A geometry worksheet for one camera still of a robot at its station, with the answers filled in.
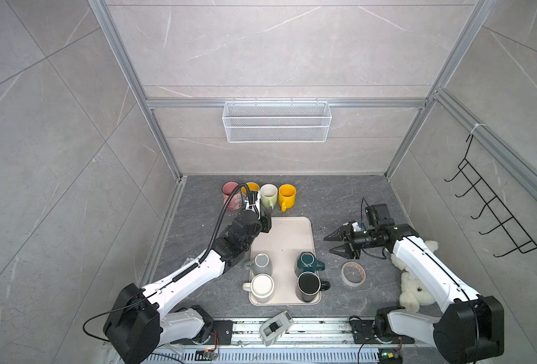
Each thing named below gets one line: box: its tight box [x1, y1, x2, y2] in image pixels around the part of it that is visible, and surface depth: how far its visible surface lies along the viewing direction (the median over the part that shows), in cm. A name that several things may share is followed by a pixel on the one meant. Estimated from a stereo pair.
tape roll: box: [341, 261, 367, 288], surface depth 88 cm
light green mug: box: [259, 183, 279, 210], surface depth 103 cm
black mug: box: [296, 271, 331, 303], surface depth 77 cm
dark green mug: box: [294, 251, 326, 277], surface depth 80 cm
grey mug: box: [244, 252, 273, 276], surface depth 81 cm
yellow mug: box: [278, 183, 297, 213], surface depth 103 cm
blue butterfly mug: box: [245, 181, 261, 192], surface depth 103 cm
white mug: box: [242, 273, 275, 303], surface depth 78 cm
